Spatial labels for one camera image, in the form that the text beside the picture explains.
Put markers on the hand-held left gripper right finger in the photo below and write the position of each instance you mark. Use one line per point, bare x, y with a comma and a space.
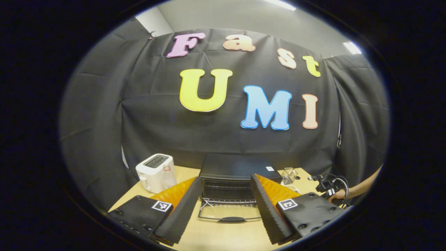
266, 212

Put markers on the black backdrop cloth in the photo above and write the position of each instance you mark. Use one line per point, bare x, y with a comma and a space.
174, 132

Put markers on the clear plastic bottle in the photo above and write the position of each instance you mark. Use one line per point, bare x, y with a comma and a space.
169, 179

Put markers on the white toaster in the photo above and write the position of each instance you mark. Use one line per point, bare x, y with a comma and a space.
151, 174

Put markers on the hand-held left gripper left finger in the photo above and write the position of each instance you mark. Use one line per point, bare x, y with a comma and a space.
181, 216

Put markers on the black electric oven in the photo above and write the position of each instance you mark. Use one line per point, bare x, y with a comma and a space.
233, 167

